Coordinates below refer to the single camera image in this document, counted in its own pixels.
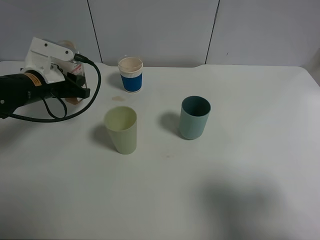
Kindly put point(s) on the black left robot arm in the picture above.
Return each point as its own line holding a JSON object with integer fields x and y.
{"x": 17, "y": 90}

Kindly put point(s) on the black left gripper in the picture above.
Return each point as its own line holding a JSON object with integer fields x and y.
{"x": 66, "y": 89}

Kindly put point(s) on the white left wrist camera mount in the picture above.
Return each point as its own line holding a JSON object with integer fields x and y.
{"x": 44, "y": 57}

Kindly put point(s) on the teal plastic cup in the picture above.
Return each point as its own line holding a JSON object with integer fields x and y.
{"x": 194, "y": 114}

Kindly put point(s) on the pale green plastic cup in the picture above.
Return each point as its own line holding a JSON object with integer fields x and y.
{"x": 121, "y": 124}

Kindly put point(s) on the blue sleeved paper cup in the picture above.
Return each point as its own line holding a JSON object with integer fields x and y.
{"x": 131, "y": 71}

